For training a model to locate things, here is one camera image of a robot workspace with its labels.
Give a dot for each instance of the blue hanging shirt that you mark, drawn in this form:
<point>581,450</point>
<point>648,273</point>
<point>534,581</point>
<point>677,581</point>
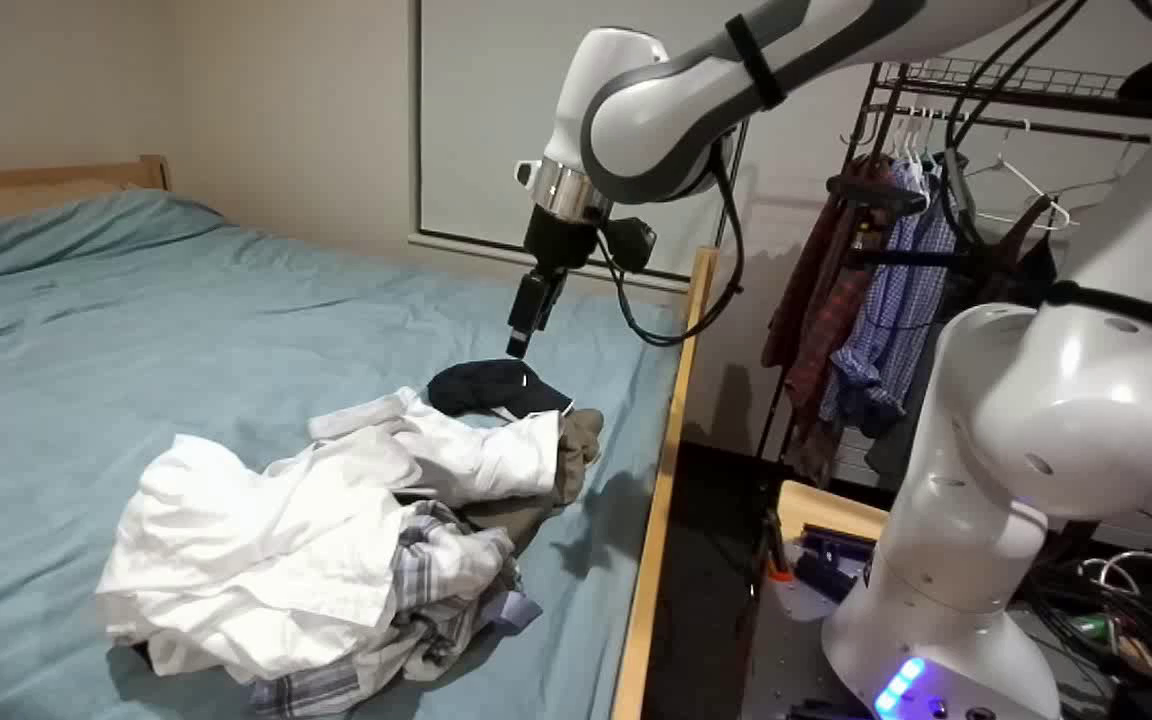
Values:
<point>872,369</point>

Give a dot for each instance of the blue bed sheet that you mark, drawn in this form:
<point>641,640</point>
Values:
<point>177,372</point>

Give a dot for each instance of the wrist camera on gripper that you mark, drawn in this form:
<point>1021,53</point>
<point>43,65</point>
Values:
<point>630,240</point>

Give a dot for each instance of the large white crumpled shirt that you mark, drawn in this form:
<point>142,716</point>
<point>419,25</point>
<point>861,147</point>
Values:
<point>261,574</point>

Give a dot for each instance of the white garment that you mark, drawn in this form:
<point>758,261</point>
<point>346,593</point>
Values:
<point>443,456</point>

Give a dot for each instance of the plaid checkered shirt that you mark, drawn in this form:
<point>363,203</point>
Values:
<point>452,581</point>

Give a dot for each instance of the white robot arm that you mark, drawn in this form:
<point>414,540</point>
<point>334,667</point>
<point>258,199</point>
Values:
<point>1035,412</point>

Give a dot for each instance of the black clothes rack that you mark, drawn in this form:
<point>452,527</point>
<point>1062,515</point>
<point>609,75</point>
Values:
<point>954,119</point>

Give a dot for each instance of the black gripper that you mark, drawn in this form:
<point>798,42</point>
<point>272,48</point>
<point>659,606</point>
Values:
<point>558,249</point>

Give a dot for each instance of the black garment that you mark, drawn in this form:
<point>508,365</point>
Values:
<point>492,384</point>

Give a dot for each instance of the wooden bed frame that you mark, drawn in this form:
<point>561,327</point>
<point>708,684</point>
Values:
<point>662,505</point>

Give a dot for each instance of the red plaid hanging shirt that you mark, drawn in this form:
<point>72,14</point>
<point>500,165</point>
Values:
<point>827,284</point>

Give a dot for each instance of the wooden box crate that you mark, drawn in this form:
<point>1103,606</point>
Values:
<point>806,505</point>

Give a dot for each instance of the olive grey garment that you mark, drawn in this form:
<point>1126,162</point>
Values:
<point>561,464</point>

